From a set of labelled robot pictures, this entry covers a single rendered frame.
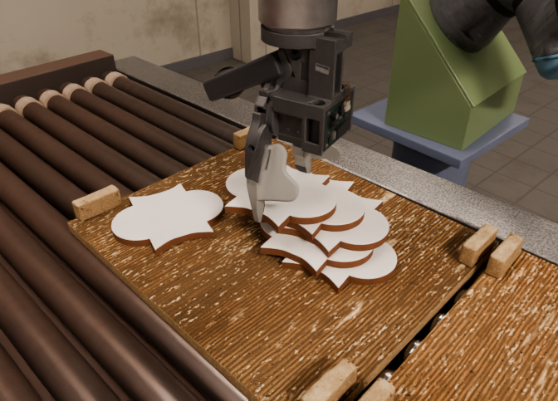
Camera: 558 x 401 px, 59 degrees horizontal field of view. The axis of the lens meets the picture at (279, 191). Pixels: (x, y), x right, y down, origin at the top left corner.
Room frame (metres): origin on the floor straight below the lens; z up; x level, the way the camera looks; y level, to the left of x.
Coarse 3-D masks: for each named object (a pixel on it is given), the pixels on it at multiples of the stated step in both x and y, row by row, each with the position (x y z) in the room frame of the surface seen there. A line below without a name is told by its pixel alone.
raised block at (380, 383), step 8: (376, 384) 0.25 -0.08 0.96; (384, 384) 0.25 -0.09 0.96; (368, 392) 0.24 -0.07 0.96; (376, 392) 0.24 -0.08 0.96; (384, 392) 0.24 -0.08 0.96; (392, 392) 0.24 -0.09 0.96; (360, 400) 0.24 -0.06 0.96; (368, 400) 0.24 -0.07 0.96; (376, 400) 0.24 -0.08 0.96; (384, 400) 0.24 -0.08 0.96; (392, 400) 0.24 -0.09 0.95
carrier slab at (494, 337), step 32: (480, 288) 0.39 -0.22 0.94; (512, 288) 0.39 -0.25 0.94; (544, 288) 0.39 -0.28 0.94; (448, 320) 0.34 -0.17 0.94; (480, 320) 0.34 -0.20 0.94; (512, 320) 0.34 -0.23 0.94; (544, 320) 0.34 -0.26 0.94; (416, 352) 0.30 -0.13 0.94; (448, 352) 0.30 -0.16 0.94; (480, 352) 0.30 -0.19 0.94; (512, 352) 0.30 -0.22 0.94; (544, 352) 0.30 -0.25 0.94; (416, 384) 0.27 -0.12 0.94; (448, 384) 0.27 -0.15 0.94; (480, 384) 0.27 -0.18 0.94; (512, 384) 0.27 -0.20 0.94; (544, 384) 0.27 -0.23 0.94
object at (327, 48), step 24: (288, 48) 0.45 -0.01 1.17; (312, 48) 0.46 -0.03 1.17; (336, 48) 0.45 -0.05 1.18; (288, 72) 0.47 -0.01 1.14; (312, 72) 0.46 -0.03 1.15; (336, 72) 0.46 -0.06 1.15; (264, 96) 0.47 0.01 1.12; (288, 96) 0.46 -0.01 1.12; (312, 96) 0.46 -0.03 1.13; (336, 96) 0.45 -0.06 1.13; (288, 120) 0.46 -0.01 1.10; (312, 120) 0.45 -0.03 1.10; (336, 120) 0.45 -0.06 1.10; (312, 144) 0.44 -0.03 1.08
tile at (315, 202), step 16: (240, 176) 0.53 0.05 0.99; (304, 176) 0.53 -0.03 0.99; (320, 176) 0.53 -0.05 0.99; (240, 192) 0.49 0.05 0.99; (304, 192) 0.49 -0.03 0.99; (320, 192) 0.49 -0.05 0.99; (240, 208) 0.46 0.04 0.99; (272, 208) 0.46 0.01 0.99; (288, 208) 0.46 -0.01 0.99; (304, 208) 0.46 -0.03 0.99; (320, 208) 0.46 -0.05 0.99; (272, 224) 0.44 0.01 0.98; (304, 224) 0.44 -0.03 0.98
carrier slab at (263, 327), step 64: (384, 192) 0.57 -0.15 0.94; (128, 256) 0.44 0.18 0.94; (192, 256) 0.44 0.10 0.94; (256, 256) 0.44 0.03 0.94; (448, 256) 0.44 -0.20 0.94; (192, 320) 0.34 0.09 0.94; (256, 320) 0.34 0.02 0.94; (320, 320) 0.34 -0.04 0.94; (384, 320) 0.34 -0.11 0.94; (256, 384) 0.27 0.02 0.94
